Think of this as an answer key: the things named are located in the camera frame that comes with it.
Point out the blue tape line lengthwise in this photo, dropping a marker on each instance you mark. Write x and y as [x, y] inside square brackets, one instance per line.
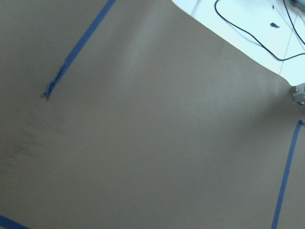
[78, 47]

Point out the aluminium frame post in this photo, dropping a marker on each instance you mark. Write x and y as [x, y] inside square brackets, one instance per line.
[298, 94]

